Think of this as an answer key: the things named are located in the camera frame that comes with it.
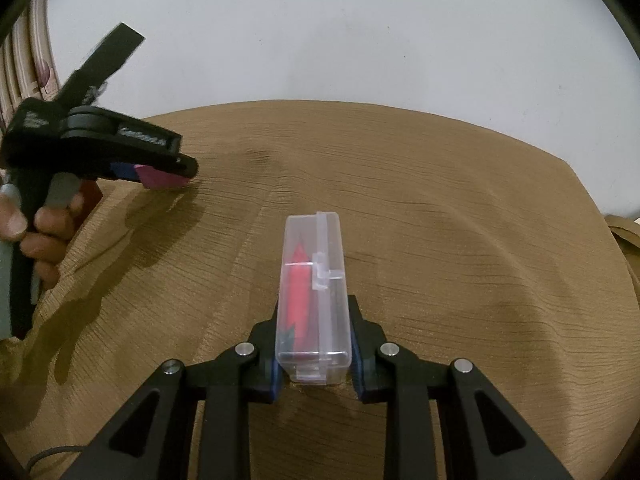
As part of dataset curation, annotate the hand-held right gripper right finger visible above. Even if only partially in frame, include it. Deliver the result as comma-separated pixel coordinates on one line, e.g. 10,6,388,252
347,295,576,480

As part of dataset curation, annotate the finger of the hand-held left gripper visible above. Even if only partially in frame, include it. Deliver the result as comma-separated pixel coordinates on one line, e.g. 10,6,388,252
107,117,200,183

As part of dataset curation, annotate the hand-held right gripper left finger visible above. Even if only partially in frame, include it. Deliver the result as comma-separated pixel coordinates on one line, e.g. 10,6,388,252
60,300,286,480

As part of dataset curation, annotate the pink translucent plastic case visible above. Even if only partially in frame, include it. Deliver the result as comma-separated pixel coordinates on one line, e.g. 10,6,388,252
134,162,193,192

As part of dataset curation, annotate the clear case blue red label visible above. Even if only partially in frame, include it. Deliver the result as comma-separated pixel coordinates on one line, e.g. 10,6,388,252
276,211,352,386

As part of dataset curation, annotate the person's left hand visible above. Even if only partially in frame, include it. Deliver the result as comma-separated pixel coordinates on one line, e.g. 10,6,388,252
0,192,85,293

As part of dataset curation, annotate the beige patterned curtain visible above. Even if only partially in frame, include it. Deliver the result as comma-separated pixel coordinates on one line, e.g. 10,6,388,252
0,0,63,121

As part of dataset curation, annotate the black cable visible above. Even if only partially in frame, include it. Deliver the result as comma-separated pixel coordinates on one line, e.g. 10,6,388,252
27,444,88,476

